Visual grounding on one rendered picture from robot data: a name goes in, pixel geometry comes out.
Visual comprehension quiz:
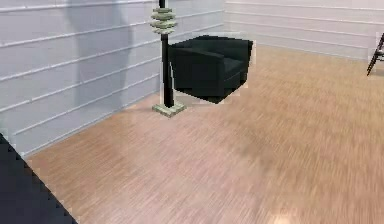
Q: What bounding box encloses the black armchair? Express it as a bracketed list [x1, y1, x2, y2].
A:
[168, 34, 254, 105]

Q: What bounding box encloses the black floor lamp green base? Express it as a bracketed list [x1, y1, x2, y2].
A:
[149, 0, 187, 119]

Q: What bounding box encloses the dark navy furniture block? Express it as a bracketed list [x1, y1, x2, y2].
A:
[0, 133, 80, 224]

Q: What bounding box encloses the black chair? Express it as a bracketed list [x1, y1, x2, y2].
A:
[366, 31, 384, 77]

